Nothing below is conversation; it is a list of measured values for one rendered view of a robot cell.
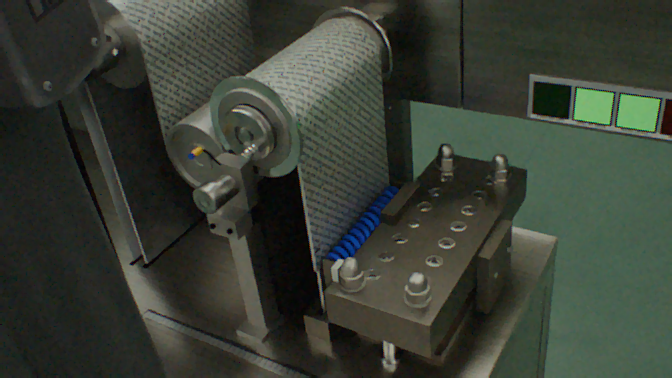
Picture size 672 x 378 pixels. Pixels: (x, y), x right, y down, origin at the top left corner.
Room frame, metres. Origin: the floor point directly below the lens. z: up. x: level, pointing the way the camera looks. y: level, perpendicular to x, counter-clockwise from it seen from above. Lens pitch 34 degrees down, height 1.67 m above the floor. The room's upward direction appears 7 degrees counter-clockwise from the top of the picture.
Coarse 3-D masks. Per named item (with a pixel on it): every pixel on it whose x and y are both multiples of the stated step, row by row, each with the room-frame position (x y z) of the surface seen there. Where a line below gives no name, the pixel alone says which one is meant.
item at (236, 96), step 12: (360, 24) 0.99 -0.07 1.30; (372, 36) 0.97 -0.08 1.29; (228, 96) 0.81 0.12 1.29; (240, 96) 0.79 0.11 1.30; (252, 96) 0.78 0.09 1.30; (228, 108) 0.81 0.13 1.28; (264, 108) 0.77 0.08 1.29; (276, 108) 0.77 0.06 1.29; (276, 120) 0.76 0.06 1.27; (276, 132) 0.77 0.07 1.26; (288, 132) 0.76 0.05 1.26; (228, 144) 0.81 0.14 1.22; (288, 144) 0.76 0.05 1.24; (276, 156) 0.77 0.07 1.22
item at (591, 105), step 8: (584, 96) 0.86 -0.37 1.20; (592, 96) 0.86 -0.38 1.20; (600, 96) 0.85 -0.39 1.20; (608, 96) 0.84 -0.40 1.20; (576, 104) 0.87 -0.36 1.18; (584, 104) 0.86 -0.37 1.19; (592, 104) 0.85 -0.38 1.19; (600, 104) 0.85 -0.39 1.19; (608, 104) 0.84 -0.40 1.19; (576, 112) 0.87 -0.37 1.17; (584, 112) 0.86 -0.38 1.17; (592, 112) 0.85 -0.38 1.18; (600, 112) 0.85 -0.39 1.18; (608, 112) 0.84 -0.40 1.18; (592, 120) 0.85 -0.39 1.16; (600, 120) 0.85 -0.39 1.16; (608, 120) 0.84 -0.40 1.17
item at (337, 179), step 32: (352, 128) 0.87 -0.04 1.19; (384, 128) 0.95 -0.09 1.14; (320, 160) 0.80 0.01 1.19; (352, 160) 0.87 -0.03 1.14; (384, 160) 0.95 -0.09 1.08; (320, 192) 0.79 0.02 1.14; (352, 192) 0.86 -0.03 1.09; (320, 224) 0.78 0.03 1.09; (352, 224) 0.85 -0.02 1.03; (320, 256) 0.77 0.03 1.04
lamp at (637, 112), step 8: (624, 96) 0.83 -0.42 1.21; (632, 96) 0.83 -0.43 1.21; (624, 104) 0.83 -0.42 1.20; (632, 104) 0.82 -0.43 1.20; (640, 104) 0.82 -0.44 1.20; (648, 104) 0.81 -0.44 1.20; (656, 104) 0.81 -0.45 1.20; (624, 112) 0.83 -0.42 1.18; (632, 112) 0.82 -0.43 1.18; (640, 112) 0.82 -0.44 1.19; (648, 112) 0.81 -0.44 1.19; (656, 112) 0.81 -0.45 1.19; (624, 120) 0.83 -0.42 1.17; (632, 120) 0.82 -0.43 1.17; (640, 120) 0.82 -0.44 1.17; (648, 120) 0.81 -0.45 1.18; (640, 128) 0.82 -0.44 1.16; (648, 128) 0.81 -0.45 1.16
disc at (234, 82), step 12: (228, 84) 0.81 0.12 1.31; (240, 84) 0.80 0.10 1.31; (252, 84) 0.79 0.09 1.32; (264, 84) 0.78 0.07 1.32; (216, 96) 0.82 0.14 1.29; (264, 96) 0.78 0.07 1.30; (276, 96) 0.77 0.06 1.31; (216, 108) 0.83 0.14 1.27; (288, 108) 0.76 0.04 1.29; (216, 120) 0.83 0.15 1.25; (288, 120) 0.76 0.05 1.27; (216, 132) 0.83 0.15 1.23; (300, 132) 0.75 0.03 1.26; (300, 144) 0.75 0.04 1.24; (288, 156) 0.76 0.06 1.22; (300, 156) 0.75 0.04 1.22; (264, 168) 0.79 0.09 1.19; (276, 168) 0.78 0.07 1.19; (288, 168) 0.77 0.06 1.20
